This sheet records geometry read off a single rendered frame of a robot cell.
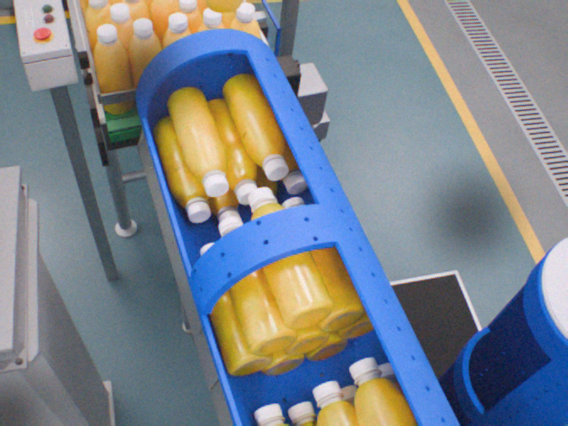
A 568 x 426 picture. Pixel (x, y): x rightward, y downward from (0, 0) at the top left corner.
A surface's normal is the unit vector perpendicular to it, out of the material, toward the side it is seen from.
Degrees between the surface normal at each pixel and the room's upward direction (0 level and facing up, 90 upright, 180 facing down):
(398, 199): 0
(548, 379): 90
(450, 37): 0
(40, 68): 90
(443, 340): 0
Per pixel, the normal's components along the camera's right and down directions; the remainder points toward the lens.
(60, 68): 0.34, 0.79
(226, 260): -0.56, -0.27
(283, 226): 0.01, -0.55
